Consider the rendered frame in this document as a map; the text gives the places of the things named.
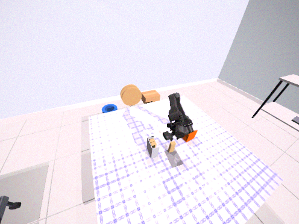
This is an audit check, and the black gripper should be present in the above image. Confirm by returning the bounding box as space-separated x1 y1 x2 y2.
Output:
162 126 189 142

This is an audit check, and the grey open bin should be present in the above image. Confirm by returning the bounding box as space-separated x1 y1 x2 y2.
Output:
146 135 160 159

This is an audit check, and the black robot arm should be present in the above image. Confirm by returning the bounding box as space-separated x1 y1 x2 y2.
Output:
167 92 195 138

